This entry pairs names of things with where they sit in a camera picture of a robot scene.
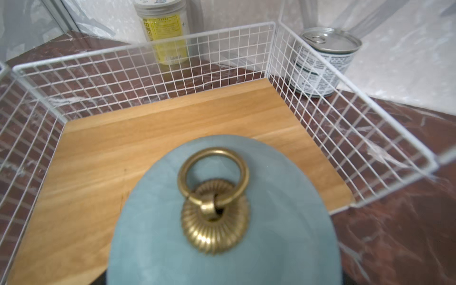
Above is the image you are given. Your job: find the silver tin can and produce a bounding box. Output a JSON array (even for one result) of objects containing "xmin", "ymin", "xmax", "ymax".
[{"xmin": 287, "ymin": 27, "xmax": 362, "ymax": 98}]

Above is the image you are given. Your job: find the yellow label sunflower jar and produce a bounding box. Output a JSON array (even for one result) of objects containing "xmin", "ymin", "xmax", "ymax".
[{"xmin": 134, "ymin": 0, "xmax": 190, "ymax": 65}]

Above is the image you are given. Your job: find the white wire three-tier shelf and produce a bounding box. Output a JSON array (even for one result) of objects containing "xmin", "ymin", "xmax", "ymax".
[{"xmin": 0, "ymin": 0, "xmax": 456, "ymax": 285}]

